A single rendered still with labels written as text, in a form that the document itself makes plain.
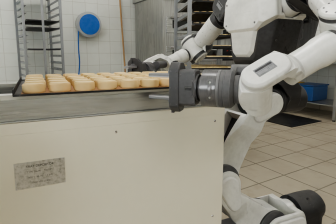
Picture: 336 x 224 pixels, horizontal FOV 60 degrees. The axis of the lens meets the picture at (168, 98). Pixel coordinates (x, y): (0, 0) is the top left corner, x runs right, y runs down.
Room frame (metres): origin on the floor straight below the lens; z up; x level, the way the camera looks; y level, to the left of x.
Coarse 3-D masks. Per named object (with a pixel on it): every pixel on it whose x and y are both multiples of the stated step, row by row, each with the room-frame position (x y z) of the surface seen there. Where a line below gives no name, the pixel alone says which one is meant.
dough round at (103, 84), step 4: (100, 80) 0.74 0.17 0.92; (104, 80) 0.74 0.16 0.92; (108, 80) 0.74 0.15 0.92; (112, 80) 0.74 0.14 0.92; (100, 84) 0.72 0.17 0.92; (104, 84) 0.72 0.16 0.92; (108, 84) 0.72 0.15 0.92; (112, 84) 0.73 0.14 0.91; (116, 84) 0.74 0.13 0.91; (100, 88) 0.72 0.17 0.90; (104, 88) 0.72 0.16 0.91; (108, 88) 0.72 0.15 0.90; (112, 88) 0.73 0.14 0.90
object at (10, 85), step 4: (0, 84) 0.89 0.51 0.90; (4, 84) 0.89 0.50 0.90; (8, 84) 0.90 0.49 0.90; (12, 84) 0.90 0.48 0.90; (0, 88) 0.89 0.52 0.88; (4, 88) 0.90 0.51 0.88; (8, 88) 0.90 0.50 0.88; (12, 88) 0.90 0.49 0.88; (0, 92) 0.89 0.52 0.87; (4, 92) 0.89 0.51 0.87; (8, 92) 0.90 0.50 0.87
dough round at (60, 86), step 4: (48, 84) 0.68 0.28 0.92; (52, 84) 0.67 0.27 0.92; (56, 84) 0.67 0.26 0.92; (60, 84) 0.67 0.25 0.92; (64, 84) 0.68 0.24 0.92; (68, 84) 0.69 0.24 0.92; (52, 88) 0.67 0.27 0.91; (56, 88) 0.67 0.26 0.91; (60, 88) 0.67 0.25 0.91; (64, 88) 0.68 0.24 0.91; (68, 88) 0.69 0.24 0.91
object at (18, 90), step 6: (18, 84) 0.81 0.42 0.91; (12, 90) 0.61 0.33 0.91; (18, 90) 0.71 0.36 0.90; (90, 90) 0.68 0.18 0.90; (96, 90) 0.69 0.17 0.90; (102, 90) 0.69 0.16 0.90; (108, 90) 0.70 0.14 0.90; (114, 90) 0.71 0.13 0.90; (120, 90) 0.71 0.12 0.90; (126, 90) 0.72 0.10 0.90; (12, 96) 0.61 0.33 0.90
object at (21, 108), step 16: (0, 96) 0.64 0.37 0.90; (32, 96) 0.66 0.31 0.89; (48, 96) 0.68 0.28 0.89; (64, 96) 0.69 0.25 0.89; (80, 96) 0.71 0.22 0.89; (96, 96) 0.73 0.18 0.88; (112, 96) 0.74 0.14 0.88; (128, 96) 0.76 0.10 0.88; (144, 96) 0.78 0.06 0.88; (0, 112) 0.64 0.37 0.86; (16, 112) 0.65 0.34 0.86; (32, 112) 0.66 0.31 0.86; (48, 112) 0.68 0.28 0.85; (64, 112) 0.69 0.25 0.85; (80, 112) 0.71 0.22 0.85; (96, 112) 0.73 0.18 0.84
